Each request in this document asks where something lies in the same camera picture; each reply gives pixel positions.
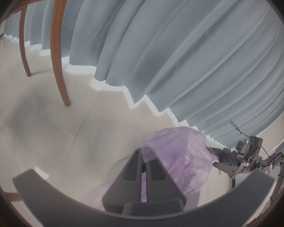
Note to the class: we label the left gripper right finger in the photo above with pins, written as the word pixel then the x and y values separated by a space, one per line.
pixel 165 188

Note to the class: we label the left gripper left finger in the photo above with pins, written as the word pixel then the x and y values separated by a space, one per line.
pixel 123 185

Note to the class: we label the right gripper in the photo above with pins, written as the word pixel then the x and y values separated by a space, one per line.
pixel 243 165

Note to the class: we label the purple plastic bag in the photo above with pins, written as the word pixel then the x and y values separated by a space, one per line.
pixel 179 150

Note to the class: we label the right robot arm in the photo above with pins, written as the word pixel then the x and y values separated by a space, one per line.
pixel 274 157

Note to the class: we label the pale blue curtain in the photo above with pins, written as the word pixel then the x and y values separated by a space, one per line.
pixel 179 55

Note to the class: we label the wooden chair white cushions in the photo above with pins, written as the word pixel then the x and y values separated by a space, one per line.
pixel 56 55

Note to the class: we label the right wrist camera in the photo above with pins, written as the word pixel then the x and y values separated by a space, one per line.
pixel 242 147

